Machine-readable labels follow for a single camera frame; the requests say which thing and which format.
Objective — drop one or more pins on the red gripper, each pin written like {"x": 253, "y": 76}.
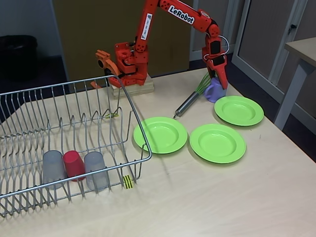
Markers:
{"x": 218, "y": 64}

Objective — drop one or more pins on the purple plastic mug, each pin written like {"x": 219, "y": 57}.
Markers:
{"x": 214, "y": 93}

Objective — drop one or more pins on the grey translucent plastic cup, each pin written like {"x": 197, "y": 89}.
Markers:
{"x": 53, "y": 165}
{"x": 96, "y": 172}

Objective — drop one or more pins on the red plastic cup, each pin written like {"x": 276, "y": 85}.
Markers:
{"x": 74, "y": 165}

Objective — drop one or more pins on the red robot arm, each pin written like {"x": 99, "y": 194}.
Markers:
{"x": 143, "y": 37}

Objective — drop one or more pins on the green plastic plate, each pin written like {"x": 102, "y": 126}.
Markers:
{"x": 238, "y": 111}
{"x": 160, "y": 133}
{"x": 217, "y": 143}

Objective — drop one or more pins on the grey sliding door cabinet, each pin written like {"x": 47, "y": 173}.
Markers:
{"x": 266, "y": 29}

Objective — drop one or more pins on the wooden base block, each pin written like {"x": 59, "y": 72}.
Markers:
{"x": 143, "y": 87}

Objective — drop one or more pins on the black cabinet lock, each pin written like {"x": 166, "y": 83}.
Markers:
{"x": 293, "y": 26}

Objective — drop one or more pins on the beige side table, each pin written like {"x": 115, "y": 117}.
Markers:
{"x": 303, "y": 47}

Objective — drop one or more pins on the orange clamp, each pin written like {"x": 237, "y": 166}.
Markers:
{"x": 111, "y": 65}

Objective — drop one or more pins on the yellow green tape bit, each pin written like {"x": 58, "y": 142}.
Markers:
{"x": 112, "y": 115}

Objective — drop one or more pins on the yellow black striped tape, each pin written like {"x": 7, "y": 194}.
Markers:
{"x": 128, "y": 182}

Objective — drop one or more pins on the brown partition board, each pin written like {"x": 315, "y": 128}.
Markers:
{"x": 86, "y": 24}

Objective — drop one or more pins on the black trash bin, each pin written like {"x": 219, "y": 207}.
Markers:
{"x": 17, "y": 56}

